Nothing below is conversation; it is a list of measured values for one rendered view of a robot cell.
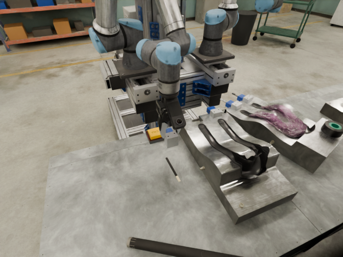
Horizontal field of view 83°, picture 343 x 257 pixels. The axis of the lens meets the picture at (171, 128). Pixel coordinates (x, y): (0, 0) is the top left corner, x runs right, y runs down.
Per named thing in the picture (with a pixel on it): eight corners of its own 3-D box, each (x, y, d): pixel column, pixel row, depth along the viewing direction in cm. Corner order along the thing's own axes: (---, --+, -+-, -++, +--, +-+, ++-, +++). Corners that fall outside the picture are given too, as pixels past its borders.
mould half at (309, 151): (222, 117, 113) (226, 101, 105) (249, 101, 125) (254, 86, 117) (313, 174, 83) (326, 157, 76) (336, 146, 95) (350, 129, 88)
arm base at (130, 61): (120, 61, 114) (116, 44, 107) (144, 57, 118) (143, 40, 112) (125, 72, 103) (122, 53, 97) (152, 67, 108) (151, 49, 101)
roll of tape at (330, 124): (317, 130, 88) (321, 124, 86) (325, 123, 91) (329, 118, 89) (336, 140, 83) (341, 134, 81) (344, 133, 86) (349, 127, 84)
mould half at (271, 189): (178, 133, 102) (179, 112, 93) (221, 122, 109) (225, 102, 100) (235, 225, 67) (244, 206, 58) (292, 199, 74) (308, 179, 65)
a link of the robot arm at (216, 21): (198, 35, 118) (201, 10, 109) (211, 31, 126) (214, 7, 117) (216, 40, 112) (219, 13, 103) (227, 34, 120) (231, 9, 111)
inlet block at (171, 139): (157, 129, 90) (156, 120, 86) (167, 126, 91) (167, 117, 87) (167, 148, 80) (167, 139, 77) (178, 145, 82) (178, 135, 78)
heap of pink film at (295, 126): (245, 117, 103) (249, 104, 98) (264, 105, 112) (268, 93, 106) (293, 144, 88) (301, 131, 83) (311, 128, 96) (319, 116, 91)
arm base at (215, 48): (194, 49, 128) (195, 33, 122) (214, 46, 133) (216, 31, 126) (206, 57, 118) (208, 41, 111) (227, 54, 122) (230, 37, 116)
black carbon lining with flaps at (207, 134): (195, 128, 95) (197, 112, 89) (223, 120, 99) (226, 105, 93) (238, 186, 71) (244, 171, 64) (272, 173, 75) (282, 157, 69)
